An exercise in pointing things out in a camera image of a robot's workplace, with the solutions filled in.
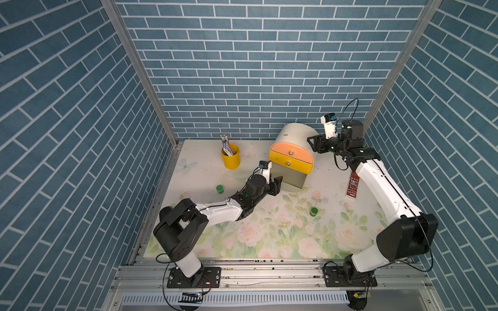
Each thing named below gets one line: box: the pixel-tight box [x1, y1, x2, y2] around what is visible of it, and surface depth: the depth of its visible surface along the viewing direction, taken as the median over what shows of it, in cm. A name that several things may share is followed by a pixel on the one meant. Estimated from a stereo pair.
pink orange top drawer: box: [269, 141, 314, 164], surface depth 90 cm
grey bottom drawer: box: [271, 161, 308, 189], surface depth 96 cm
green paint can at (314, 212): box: [309, 207, 319, 218], surface depth 91 cm
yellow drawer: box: [268, 149, 314, 175], surface depth 95 cm
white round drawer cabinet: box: [268, 122, 319, 166], surface depth 93 cm
